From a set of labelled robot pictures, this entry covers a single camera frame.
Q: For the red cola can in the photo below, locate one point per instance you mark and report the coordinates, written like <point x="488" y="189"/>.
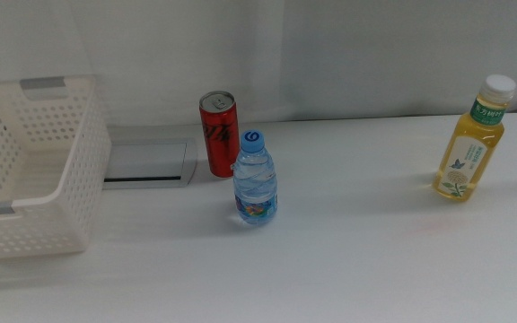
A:
<point x="220" y="134"/>

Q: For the white perforated plastic basket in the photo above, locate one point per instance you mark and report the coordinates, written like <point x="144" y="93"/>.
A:
<point x="74" y="179"/>

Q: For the yellow tea bottle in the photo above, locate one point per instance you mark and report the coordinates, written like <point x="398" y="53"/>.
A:
<point x="467" y="152"/>

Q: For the white backdrop curtain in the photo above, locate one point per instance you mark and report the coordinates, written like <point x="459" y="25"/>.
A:
<point x="330" y="54"/>

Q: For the small blue-capped water bottle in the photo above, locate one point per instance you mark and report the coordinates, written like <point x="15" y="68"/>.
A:
<point x="255" y="188"/>

